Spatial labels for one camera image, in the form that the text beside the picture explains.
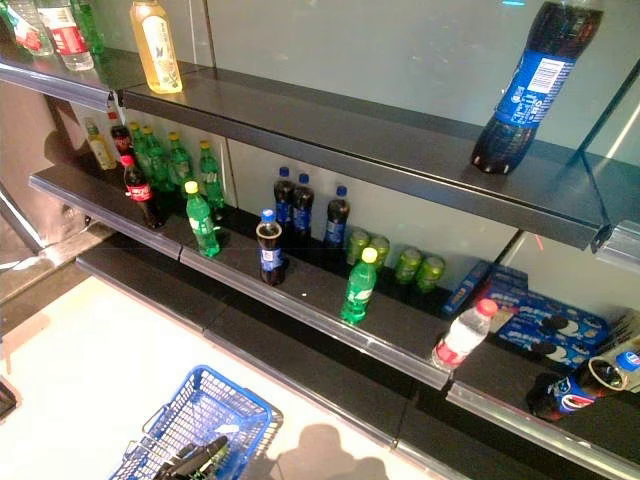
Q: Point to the narrow blue cookie box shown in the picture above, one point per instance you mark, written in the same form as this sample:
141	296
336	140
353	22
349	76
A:
465	292

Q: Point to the plain green plastic bottle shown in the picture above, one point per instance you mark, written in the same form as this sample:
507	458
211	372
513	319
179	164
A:
90	25

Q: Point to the clear bottle red green label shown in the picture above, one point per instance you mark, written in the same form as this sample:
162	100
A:
25	32

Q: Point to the Coca-Cola bottle red cap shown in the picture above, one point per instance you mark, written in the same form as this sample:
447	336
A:
121	140
140	192

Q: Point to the large Pepsi cola bottle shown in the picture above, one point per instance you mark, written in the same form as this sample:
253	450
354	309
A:
535	85

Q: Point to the black display unit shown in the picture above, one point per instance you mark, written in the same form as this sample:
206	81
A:
7	400

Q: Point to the clear water bottle red label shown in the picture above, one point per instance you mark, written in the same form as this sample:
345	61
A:
462	335
67	40

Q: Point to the dark stone plinth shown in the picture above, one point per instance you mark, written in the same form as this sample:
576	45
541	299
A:
60	255

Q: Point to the large yellow tea bottle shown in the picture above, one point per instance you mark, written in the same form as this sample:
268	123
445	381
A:
157	50

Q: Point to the blue snack box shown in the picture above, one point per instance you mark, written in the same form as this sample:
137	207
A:
510	285

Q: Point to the blue plastic shopping basket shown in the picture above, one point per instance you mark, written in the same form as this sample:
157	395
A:
240	396

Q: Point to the blue Oreo cookie box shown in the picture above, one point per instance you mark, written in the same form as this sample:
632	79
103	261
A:
560	325

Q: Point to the black shelf board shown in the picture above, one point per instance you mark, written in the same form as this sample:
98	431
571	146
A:
350	130
300	360
315	285

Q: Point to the small yellow tea bottle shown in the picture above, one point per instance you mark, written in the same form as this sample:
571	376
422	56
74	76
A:
100	150

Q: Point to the brown end panel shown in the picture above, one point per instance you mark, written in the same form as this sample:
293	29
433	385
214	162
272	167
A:
25	140

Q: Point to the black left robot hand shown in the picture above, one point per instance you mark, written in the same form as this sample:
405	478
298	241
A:
197	459

